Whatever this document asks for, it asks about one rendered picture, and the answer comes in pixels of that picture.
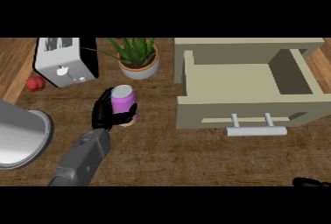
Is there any grey drawer handle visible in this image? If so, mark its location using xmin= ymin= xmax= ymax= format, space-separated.
xmin=223 ymin=112 xmax=288 ymax=137

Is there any beige open drawer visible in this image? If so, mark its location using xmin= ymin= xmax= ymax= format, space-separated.
xmin=174 ymin=48 xmax=331 ymax=130

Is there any beige cabinet body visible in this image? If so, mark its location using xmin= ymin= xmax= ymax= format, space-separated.
xmin=172 ymin=38 xmax=326 ymax=95

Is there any purple can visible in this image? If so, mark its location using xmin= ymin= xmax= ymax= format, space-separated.
xmin=109 ymin=84 xmax=140 ymax=128

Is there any large grey metal pot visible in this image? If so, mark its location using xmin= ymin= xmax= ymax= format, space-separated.
xmin=0 ymin=99 xmax=56 ymax=172

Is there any silver toaster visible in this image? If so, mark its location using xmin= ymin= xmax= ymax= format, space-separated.
xmin=33 ymin=38 xmax=100 ymax=88

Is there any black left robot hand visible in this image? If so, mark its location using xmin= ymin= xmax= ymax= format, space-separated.
xmin=90 ymin=87 xmax=138 ymax=132

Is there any potted green plant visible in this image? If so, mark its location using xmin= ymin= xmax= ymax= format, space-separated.
xmin=81 ymin=38 xmax=160 ymax=81

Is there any red bell pepper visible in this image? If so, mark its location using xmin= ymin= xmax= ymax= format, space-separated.
xmin=25 ymin=76 xmax=47 ymax=93

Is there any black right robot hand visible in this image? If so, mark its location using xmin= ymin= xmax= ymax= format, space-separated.
xmin=291 ymin=177 xmax=331 ymax=187

